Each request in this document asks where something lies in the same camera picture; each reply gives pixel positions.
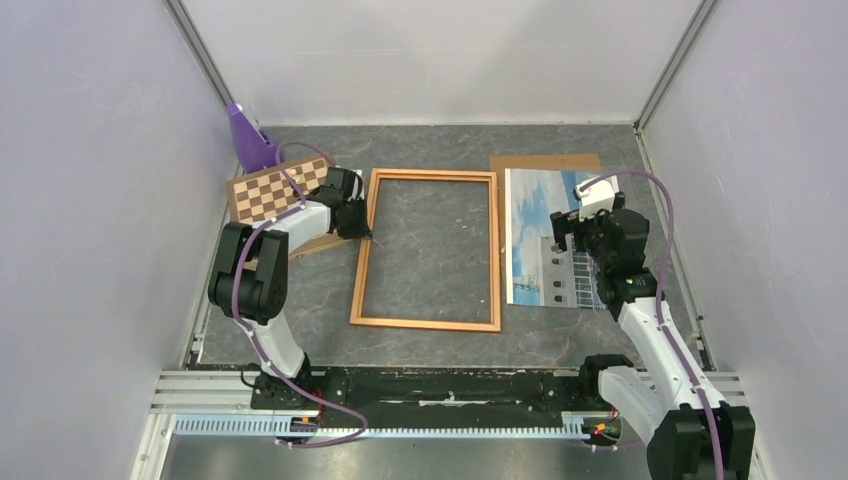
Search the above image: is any wooden picture frame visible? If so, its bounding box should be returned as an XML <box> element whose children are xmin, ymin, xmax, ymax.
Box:
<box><xmin>350</xmin><ymin>168</ymin><xmax>502</xmax><ymax>333</ymax></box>

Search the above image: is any building and sky photo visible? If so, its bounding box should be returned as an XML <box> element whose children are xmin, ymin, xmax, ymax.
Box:
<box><xmin>504</xmin><ymin>168</ymin><xmax>606</xmax><ymax>311</ymax></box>

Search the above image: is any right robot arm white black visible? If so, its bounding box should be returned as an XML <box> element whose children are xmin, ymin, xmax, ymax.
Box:
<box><xmin>550</xmin><ymin>194</ymin><xmax>756</xmax><ymax>479</ymax></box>

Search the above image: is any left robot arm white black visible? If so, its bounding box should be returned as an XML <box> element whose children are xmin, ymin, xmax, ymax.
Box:
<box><xmin>207</xmin><ymin>167</ymin><xmax>371</xmax><ymax>408</ymax></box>

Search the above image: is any brown cardboard backing board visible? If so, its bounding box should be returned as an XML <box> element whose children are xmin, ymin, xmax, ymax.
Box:
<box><xmin>488</xmin><ymin>153</ymin><xmax>602</xmax><ymax>209</ymax></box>

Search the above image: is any wooden chessboard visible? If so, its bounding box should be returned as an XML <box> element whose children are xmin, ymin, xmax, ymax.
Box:
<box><xmin>226</xmin><ymin>155</ymin><xmax>350</xmax><ymax>259</ymax></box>

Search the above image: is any purple plastic cone object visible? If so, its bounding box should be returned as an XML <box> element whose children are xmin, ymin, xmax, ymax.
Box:
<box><xmin>226</xmin><ymin>103</ymin><xmax>285</xmax><ymax>174</ymax></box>

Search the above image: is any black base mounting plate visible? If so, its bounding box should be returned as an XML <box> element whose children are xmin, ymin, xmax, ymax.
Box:
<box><xmin>250</xmin><ymin>366</ymin><xmax>613</xmax><ymax>430</ymax></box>

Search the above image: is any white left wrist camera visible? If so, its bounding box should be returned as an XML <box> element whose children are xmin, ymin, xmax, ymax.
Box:
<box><xmin>350</xmin><ymin>170</ymin><xmax>365</xmax><ymax>200</ymax></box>

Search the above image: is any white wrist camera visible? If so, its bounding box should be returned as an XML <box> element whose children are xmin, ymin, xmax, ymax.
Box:
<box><xmin>574</xmin><ymin>176</ymin><xmax>620</xmax><ymax>221</ymax></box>
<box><xmin>350</xmin><ymin>170</ymin><xmax>365</xmax><ymax>200</ymax></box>

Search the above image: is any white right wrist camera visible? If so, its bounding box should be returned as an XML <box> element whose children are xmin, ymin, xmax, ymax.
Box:
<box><xmin>574</xmin><ymin>176</ymin><xmax>620</xmax><ymax>221</ymax></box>

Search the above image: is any aluminium rail frame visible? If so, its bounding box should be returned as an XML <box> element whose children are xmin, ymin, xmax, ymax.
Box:
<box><xmin>142</xmin><ymin>370</ymin><xmax>773</xmax><ymax>479</ymax></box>

